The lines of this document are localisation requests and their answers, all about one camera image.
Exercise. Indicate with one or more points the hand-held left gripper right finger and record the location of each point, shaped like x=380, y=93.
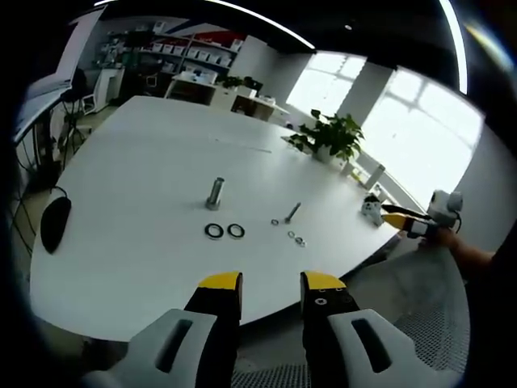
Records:
x=343, y=347

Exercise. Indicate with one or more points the white projection screen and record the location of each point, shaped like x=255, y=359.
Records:
x=56, y=72

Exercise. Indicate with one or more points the white cabinet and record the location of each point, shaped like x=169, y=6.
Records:
x=198, y=91

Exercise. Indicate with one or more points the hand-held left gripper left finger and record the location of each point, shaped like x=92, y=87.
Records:
x=173, y=347

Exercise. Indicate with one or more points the low wooden shelf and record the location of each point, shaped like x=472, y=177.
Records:
x=258, y=107

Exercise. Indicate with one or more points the large metal threaded stud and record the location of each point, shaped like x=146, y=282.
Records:
x=214, y=193

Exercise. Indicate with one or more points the ceiling light strip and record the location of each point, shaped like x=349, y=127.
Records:
x=454, y=44
x=250, y=16

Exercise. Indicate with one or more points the shelf with white bins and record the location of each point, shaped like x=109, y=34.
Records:
x=194, y=52

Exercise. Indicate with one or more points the small metal nut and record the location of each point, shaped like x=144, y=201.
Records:
x=296, y=241

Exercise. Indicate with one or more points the white floor appliance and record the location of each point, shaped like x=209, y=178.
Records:
x=103, y=89

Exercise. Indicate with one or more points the person's right hand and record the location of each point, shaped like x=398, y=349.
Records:
x=446, y=237

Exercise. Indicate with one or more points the potted green plant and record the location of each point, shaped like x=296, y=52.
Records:
x=333, y=135

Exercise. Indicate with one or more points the grey mesh chair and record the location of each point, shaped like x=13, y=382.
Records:
x=436, y=315

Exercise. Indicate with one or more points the black computer mouse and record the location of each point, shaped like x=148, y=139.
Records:
x=55, y=224

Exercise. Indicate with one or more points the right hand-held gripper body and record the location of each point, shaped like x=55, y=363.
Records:
x=444, y=202

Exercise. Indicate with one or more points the small metal bolt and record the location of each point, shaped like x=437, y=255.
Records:
x=292, y=212

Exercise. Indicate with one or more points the small white device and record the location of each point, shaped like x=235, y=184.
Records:
x=372, y=208

